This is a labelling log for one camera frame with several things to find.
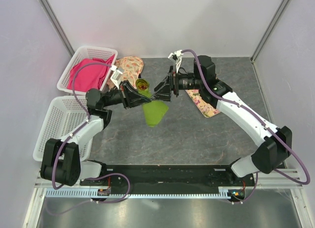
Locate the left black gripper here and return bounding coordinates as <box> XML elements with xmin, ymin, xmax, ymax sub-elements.
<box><xmin>102</xmin><ymin>79</ymin><xmax>150</xmax><ymax>109</ymax></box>

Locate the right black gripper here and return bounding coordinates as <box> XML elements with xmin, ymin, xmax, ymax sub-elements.
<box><xmin>150</xmin><ymin>65</ymin><xmax>203</xmax><ymax>102</ymax></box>

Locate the iridescent gold spoon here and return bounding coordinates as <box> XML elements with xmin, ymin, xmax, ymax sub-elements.
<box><xmin>136</xmin><ymin>79</ymin><xmax>149</xmax><ymax>91</ymax></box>

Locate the green paper napkin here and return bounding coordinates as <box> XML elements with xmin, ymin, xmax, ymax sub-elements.
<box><xmin>136</xmin><ymin>79</ymin><xmax>169</xmax><ymax>127</ymax></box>

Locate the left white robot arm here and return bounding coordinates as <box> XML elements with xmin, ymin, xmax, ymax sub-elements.
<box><xmin>40</xmin><ymin>79</ymin><xmax>152</xmax><ymax>190</ymax></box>

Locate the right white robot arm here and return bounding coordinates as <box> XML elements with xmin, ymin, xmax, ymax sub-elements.
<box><xmin>154</xmin><ymin>53</ymin><xmax>292</xmax><ymax>186</ymax></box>

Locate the floral fabric pouch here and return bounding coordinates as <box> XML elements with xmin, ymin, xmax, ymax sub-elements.
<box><xmin>114</xmin><ymin>56</ymin><xmax>144</xmax><ymax>89</ymax></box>

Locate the white basket with pink cloth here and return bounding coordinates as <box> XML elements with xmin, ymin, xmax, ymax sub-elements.
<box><xmin>57</xmin><ymin>46</ymin><xmax>118</xmax><ymax>95</ymax></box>

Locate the floral rectangular tray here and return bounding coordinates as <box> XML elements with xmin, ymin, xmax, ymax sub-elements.
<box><xmin>186</xmin><ymin>90</ymin><xmax>220</xmax><ymax>118</ymax></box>

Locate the pink cloth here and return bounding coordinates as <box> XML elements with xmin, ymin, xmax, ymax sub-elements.
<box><xmin>67</xmin><ymin>55</ymin><xmax>115</xmax><ymax>92</ymax></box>

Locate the empty white plastic basket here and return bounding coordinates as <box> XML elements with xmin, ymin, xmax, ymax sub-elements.
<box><xmin>33</xmin><ymin>96</ymin><xmax>102</xmax><ymax>162</ymax></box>

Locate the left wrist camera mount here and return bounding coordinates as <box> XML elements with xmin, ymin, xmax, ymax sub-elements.
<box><xmin>110</xmin><ymin>65</ymin><xmax>124</xmax><ymax>88</ymax></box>

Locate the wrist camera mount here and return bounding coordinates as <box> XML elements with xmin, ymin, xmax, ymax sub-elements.
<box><xmin>110</xmin><ymin>65</ymin><xmax>124</xmax><ymax>88</ymax></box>
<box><xmin>168</xmin><ymin>50</ymin><xmax>183</xmax><ymax>73</ymax></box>

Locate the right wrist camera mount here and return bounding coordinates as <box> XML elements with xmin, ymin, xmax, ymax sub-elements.
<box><xmin>168</xmin><ymin>50</ymin><xmax>183</xmax><ymax>73</ymax></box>

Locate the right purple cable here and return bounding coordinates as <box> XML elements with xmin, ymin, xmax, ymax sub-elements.
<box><xmin>181</xmin><ymin>48</ymin><xmax>311</xmax><ymax>206</ymax></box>

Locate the purple cable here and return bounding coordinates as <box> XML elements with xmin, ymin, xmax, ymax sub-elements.
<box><xmin>44</xmin><ymin>62</ymin><xmax>131</xmax><ymax>216</ymax></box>
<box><xmin>181</xmin><ymin>48</ymin><xmax>311</xmax><ymax>206</ymax></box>

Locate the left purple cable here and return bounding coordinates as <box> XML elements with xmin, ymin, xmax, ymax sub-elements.
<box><xmin>44</xmin><ymin>62</ymin><xmax>131</xmax><ymax>216</ymax></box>

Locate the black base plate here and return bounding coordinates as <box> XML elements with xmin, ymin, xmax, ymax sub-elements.
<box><xmin>80</xmin><ymin>165</ymin><xmax>254</xmax><ymax>195</ymax></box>

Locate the white slotted cable duct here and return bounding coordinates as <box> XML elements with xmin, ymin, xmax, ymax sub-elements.
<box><xmin>45</xmin><ymin>188</ymin><xmax>244</xmax><ymax>199</ymax></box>

